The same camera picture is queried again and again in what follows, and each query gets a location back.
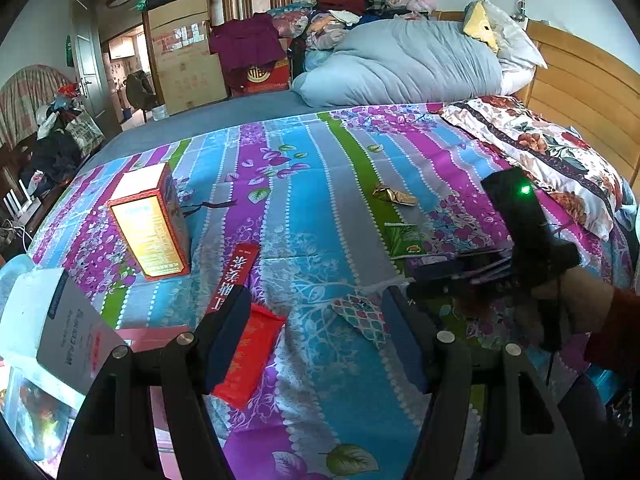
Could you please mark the round ceiling lamp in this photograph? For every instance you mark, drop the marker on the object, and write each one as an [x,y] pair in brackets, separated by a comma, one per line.
[119,0]

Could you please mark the person's right forearm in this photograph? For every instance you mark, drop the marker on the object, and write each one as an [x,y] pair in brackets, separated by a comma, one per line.
[617,330]

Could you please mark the long narrow red packet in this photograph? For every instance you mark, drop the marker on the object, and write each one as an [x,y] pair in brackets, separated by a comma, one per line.
[235,275]

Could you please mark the teal patterned snack packet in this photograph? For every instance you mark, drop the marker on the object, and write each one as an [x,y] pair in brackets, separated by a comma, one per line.
[365,317]

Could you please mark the white router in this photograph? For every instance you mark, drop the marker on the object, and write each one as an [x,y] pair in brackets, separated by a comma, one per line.
[22,207]

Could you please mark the white pillow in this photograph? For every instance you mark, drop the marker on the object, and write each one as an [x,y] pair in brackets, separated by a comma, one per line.
[520,45]

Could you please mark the person's right hand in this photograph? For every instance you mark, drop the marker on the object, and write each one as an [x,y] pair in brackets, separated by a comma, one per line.
[587,300]

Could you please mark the wide red packet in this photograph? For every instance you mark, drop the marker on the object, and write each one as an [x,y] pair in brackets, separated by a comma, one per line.
[250,355]

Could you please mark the striped printed bed sheet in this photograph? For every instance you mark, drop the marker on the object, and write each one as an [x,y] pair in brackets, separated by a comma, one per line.
[325,195]

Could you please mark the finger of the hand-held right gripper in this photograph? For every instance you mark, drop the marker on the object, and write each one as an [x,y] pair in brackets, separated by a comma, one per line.
[450,264]
[440,287]

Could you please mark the blue-grey duvet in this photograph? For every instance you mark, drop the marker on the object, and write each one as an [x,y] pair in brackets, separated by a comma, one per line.
[400,65]

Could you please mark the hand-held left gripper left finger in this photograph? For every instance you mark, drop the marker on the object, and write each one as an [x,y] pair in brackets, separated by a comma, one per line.
[227,340]

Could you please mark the plaid cloth cover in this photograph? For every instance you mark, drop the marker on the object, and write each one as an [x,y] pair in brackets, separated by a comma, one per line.
[27,95]

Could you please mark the pile of clothes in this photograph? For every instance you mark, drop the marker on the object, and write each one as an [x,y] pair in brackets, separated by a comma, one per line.
[350,5]

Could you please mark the red and orange upright box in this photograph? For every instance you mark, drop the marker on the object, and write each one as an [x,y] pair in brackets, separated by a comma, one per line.
[150,230]

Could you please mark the red gift box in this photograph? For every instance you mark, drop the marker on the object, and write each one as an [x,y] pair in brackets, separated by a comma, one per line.
[260,77]

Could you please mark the yellow cushion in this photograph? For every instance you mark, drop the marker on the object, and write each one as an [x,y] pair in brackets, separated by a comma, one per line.
[480,25]

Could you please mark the wooden headboard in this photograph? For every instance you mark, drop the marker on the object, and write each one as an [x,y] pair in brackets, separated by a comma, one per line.
[585,75]

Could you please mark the green snack packet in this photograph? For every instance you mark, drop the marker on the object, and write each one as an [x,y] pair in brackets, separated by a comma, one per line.
[407,240]

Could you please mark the maroon cloth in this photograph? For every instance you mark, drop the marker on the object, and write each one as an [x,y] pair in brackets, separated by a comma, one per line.
[247,42]

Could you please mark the blue-grey bed sheet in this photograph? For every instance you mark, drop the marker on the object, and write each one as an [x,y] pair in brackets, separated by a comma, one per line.
[210,125]

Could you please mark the chair with dark jacket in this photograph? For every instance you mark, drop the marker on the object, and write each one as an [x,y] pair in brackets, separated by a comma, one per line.
[140,92]

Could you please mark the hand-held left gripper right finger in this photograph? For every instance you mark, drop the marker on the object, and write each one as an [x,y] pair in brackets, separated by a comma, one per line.
[405,340]

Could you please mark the white bucket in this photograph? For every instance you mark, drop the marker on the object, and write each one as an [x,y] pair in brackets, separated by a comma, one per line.
[159,112]

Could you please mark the green door hanger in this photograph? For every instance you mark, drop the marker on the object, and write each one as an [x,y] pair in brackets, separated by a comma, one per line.
[68,52]

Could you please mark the pink flat box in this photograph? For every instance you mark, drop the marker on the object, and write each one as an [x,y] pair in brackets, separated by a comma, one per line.
[150,335]

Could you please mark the plain cardboard box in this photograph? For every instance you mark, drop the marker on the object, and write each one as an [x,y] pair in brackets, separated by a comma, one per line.
[192,82]

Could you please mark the white box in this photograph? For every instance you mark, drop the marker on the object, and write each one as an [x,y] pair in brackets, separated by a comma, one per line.
[55,320]

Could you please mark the heap of bags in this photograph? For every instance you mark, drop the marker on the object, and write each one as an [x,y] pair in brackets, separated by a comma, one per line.
[62,135]

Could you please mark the gold candy wrapper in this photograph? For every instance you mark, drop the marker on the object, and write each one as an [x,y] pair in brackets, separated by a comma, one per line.
[395,196]

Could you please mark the blue plastic bowl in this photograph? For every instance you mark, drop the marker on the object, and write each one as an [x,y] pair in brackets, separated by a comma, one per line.
[14,270]

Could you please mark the grey door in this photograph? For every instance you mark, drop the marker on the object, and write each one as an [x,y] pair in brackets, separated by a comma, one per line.
[85,60]

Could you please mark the pile of mixed sweets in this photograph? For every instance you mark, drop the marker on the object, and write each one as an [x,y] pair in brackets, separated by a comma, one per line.
[27,410]

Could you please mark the floral pillow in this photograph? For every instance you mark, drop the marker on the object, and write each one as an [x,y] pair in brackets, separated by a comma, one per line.
[540,145]

